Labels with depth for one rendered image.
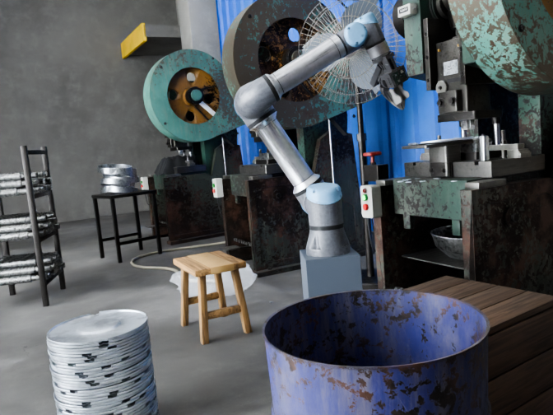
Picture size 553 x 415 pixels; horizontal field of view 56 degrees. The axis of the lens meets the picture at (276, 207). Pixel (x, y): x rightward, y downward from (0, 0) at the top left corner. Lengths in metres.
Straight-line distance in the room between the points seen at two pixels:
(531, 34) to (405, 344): 1.00
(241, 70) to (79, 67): 5.36
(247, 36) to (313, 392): 2.56
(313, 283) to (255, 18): 1.93
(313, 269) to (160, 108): 3.25
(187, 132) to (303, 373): 4.05
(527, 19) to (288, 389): 1.29
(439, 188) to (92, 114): 6.72
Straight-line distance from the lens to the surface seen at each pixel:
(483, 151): 2.04
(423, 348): 1.25
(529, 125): 2.31
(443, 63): 2.24
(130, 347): 1.61
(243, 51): 3.19
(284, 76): 1.74
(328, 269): 1.73
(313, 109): 3.35
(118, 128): 8.30
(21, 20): 8.36
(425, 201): 2.12
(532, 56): 1.79
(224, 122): 4.97
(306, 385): 0.91
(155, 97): 4.75
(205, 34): 7.11
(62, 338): 1.68
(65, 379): 1.65
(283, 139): 1.86
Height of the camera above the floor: 0.83
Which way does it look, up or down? 7 degrees down
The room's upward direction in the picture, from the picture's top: 5 degrees counter-clockwise
